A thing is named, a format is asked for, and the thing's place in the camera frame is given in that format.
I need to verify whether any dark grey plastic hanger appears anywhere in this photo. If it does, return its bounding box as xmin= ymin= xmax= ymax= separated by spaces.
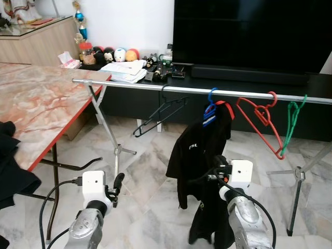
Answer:
xmin=133 ymin=85 xmax=190 ymax=138

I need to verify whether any red plastic hanger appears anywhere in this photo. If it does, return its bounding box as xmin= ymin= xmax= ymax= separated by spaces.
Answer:
xmin=236 ymin=91 xmax=286 ymax=160

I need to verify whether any blue plastic hanger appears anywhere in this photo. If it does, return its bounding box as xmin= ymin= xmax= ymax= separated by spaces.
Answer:
xmin=202 ymin=87 xmax=219 ymax=128

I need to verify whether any green plastic hanger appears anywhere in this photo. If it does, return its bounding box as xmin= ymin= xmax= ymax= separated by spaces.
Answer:
xmin=280 ymin=94 xmax=309 ymax=156

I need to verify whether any black polo shirt FSL print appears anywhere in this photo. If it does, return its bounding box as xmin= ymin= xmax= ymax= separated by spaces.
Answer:
xmin=166 ymin=100 xmax=235 ymax=211

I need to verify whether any black TV cabinet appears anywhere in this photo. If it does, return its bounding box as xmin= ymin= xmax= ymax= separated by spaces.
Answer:
xmin=78 ymin=61 xmax=332 ymax=143

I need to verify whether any black soundbar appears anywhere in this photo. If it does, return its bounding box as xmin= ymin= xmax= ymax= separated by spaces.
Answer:
xmin=192 ymin=64 xmax=311 ymax=87

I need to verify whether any plain black garment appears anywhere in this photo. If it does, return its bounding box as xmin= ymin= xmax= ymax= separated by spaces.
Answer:
xmin=0 ymin=121 xmax=42 ymax=211

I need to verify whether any white paper stack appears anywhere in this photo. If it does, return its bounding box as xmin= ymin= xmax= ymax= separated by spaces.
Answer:
xmin=100 ymin=60 xmax=149 ymax=85

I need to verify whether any marble-pattern folding table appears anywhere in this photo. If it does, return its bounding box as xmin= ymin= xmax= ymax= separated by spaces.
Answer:
xmin=0 ymin=62 xmax=112 ymax=243

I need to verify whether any white round toy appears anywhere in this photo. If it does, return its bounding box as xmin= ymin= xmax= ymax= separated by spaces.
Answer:
xmin=114 ymin=48 xmax=127 ymax=63

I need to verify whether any black round toy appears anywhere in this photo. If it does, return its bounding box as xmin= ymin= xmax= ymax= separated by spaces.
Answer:
xmin=93 ymin=47 xmax=106 ymax=65
xmin=104 ymin=47 xmax=116 ymax=64

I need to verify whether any orange round toy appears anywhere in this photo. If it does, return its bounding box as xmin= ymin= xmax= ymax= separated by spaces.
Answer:
xmin=126 ymin=48 xmax=141 ymax=62

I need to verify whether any clear plastic bottle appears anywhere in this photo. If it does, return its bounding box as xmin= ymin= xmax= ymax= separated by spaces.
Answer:
xmin=165 ymin=44 xmax=175 ymax=63

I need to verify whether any pink white tissue pack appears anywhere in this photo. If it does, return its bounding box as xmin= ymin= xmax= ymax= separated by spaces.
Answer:
xmin=58 ymin=51 xmax=82 ymax=70

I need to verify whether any jar with red lid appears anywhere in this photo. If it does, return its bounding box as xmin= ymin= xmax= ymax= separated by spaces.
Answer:
xmin=79 ymin=41 xmax=95 ymax=66

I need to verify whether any black flat television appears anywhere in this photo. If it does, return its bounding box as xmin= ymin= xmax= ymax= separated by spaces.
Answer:
xmin=173 ymin=0 xmax=332 ymax=73

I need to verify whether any light wooden sideboard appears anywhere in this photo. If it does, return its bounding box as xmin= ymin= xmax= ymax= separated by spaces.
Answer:
xmin=0 ymin=17 xmax=81 ymax=65

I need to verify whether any blue and gold ornament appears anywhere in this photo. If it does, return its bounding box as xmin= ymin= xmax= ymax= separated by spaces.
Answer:
xmin=73 ymin=0 xmax=87 ymax=42

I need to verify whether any white ceramic figurine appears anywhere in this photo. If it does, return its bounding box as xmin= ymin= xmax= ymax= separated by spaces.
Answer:
xmin=10 ymin=0 xmax=43 ymax=24

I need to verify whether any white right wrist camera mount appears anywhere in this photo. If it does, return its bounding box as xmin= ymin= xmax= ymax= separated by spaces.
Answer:
xmin=230 ymin=160 xmax=254 ymax=190

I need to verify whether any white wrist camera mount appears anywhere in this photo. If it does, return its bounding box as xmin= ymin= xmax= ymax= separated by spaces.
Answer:
xmin=82 ymin=170 xmax=107 ymax=201
xmin=230 ymin=160 xmax=254 ymax=190

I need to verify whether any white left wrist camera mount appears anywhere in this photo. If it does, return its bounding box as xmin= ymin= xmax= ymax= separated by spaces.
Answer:
xmin=82 ymin=170 xmax=107 ymax=201

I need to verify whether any silver metal clothes rail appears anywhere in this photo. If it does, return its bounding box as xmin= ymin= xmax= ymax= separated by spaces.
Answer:
xmin=73 ymin=78 xmax=332 ymax=238

